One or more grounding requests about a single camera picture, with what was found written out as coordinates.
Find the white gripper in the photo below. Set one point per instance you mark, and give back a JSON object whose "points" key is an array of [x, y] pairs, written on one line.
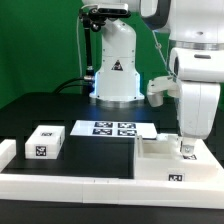
{"points": [[197, 107]]}

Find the white cabinet door panel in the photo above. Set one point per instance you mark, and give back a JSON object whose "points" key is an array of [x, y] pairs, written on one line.
{"points": [[201, 166]]}

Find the white cabinet body box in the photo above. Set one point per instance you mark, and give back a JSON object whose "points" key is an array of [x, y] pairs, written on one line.
{"points": [[161, 159]]}

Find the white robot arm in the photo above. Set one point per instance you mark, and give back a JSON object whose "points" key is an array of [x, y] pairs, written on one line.
{"points": [[195, 61]]}

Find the white cabinet top block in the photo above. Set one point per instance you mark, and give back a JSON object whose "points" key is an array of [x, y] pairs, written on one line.
{"points": [[45, 142]]}

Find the white U-shaped border fence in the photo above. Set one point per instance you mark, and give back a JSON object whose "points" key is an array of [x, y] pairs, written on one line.
{"points": [[113, 191]]}

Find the white marker base plate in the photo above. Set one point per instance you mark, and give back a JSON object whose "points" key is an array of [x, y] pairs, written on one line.
{"points": [[113, 129]]}

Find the grey overhead camera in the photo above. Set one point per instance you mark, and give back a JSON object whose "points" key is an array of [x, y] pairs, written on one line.
{"points": [[111, 10]]}

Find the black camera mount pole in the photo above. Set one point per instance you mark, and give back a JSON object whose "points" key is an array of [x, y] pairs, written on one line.
{"points": [[89, 40]]}

